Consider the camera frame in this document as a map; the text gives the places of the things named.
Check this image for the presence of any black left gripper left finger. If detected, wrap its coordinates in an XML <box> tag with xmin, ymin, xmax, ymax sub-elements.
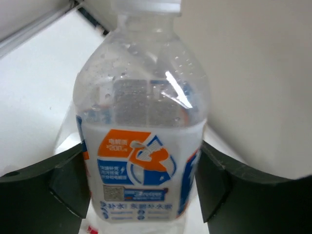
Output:
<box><xmin>0</xmin><ymin>144</ymin><xmax>90</xmax><ymax>234</ymax></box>

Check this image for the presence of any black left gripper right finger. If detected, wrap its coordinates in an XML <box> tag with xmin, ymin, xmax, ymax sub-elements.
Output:
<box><xmin>195</xmin><ymin>143</ymin><xmax>312</xmax><ymax>234</ymax></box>

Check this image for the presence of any blue orange label plastic bottle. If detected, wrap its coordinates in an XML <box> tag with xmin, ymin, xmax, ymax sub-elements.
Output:
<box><xmin>70</xmin><ymin>0</ymin><xmax>209</xmax><ymax>234</ymax></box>

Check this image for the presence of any white octagonal plastic bin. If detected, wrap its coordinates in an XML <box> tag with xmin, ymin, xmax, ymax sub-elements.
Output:
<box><xmin>175</xmin><ymin>0</ymin><xmax>312</xmax><ymax>179</ymax></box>

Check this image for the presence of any red label plastic bottle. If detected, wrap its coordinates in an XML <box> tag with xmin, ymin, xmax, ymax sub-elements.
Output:
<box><xmin>86</xmin><ymin>225</ymin><xmax>98</xmax><ymax>234</ymax></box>

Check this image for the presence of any aluminium table edge rail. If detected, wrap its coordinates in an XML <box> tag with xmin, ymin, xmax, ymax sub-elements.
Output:
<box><xmin>0</xmin><ymin>0</ymin><xmax>110</xmax><ymax>59</ymax></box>

